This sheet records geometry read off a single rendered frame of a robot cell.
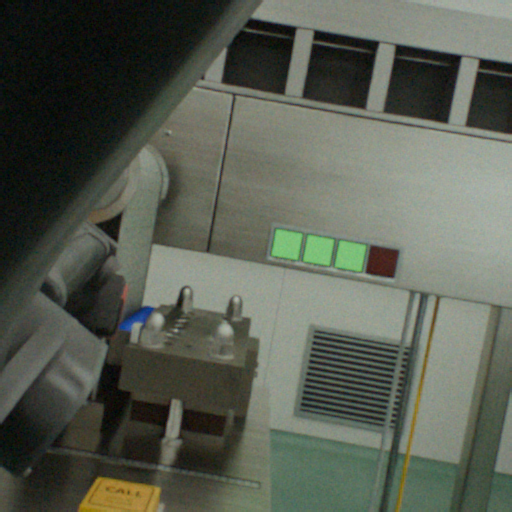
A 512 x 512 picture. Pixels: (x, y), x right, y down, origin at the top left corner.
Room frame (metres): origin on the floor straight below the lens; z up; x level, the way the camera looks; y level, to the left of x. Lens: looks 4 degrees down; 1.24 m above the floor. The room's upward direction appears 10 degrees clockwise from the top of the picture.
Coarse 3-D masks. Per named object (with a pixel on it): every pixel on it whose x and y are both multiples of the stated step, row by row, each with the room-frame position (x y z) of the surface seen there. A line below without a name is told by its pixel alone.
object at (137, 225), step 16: (128, 224) 0.91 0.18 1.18; (144, 224) 1.03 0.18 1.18; (128, 240) 0.93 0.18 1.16; (144, 240) 1.06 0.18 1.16; (128, 256) 0.95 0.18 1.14; (144, 256) 1.08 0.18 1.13; (128, 272) 0.97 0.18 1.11; (144, 272) 1.11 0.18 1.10; (128, 288) 0.99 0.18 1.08; (128, 304) 1.01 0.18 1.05
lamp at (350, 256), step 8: (344, 248) 1.20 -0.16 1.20; (352, 248) 1.20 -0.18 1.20; (360, 248) 1.20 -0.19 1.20; (344, 256) 1.20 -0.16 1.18; (352, 256) 1.20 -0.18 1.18; (360, 256) 1.20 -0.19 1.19; (336, 264) 1.20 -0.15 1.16; (344, 264) 1.20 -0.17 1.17; (352, 264) 1.20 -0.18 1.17; (360, 264) 1.20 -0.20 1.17
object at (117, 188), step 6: (126, 168) 0.88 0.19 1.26; (126, 174) 0.88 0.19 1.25; (120, 180) 0.87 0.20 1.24; (126, 180) 0.88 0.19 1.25; (114, 186) 0.87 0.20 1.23; (120, 186) 0.87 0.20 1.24; (108, 192) 0.87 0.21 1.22; (114, 192) 0.87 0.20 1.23; (120, 192) 0.88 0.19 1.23; (102, 198) 0.87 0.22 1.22; (108, 198) 0.87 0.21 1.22; (114, 198) 0.87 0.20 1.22; (102, 204) 0.87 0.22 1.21; (108, 204) 0.87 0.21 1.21; (96, 210) 0.88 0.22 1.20
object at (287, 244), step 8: (280, 232) 1.20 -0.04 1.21; (288, 232) 1.20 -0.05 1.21; (280, 240) 1.20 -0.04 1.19; (288, 240) 1.20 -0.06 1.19; (296, 240) 1.20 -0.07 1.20; (272, 248) 1.20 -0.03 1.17; (280, 248) 1.20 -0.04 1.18; (288, 248) 1.20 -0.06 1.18; (296, 248) 1.20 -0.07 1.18; (288, 256) 1.20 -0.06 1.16; (296, 256) 1.20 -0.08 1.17
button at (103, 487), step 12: (96, 480) 0.67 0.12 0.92; (108, 480) 0.67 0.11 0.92; (96, 492) 0.64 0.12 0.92; (108, 492) 0.65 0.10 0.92; (120, 492) 0.65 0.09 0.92; (132, 492) 0.66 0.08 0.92; (144, 492) 0.66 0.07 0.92; (156, 492) 0.67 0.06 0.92; (84, 504) 0.62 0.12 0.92; (96, 504) 0.62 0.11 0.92; (108, 504) 0.62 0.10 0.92; (120, 504) 0.63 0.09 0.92; (132, 504) 0.63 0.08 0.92; (144, 504) 0.64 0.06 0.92; (156, 504) 0.66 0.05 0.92
